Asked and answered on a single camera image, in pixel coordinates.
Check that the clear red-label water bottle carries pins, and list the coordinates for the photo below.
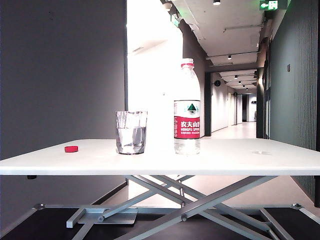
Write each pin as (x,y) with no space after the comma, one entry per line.
(187,125)

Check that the small green exit sign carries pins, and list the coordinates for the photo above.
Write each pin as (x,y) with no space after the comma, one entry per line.
(174,20)

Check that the white ceiling dome fixture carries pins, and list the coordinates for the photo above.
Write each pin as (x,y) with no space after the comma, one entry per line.
(167,5)

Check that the red plastic bottle cap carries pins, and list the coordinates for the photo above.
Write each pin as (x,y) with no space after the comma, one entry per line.
(71,149)

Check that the round black wall camera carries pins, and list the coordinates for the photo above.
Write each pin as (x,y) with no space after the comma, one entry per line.
(217,83)

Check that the black knob under table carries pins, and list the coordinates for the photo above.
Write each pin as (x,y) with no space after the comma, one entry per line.
(31,177)

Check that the dark wall switch plate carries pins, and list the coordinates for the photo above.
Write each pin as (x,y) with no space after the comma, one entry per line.
(288,68)

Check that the grey scissor table frame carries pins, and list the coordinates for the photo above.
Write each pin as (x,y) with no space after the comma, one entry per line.
(197,207)

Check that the large green exit sign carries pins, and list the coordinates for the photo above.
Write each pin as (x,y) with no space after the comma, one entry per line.
(273,4)

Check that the grey ceiling conduit pipe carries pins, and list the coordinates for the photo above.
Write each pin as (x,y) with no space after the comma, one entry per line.
(242,27)

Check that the round ceiling spot light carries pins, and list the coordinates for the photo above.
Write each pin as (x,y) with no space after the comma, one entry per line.
(216,2)

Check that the clear faceted glass cup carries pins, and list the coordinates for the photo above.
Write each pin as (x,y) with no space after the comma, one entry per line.
(131,140)

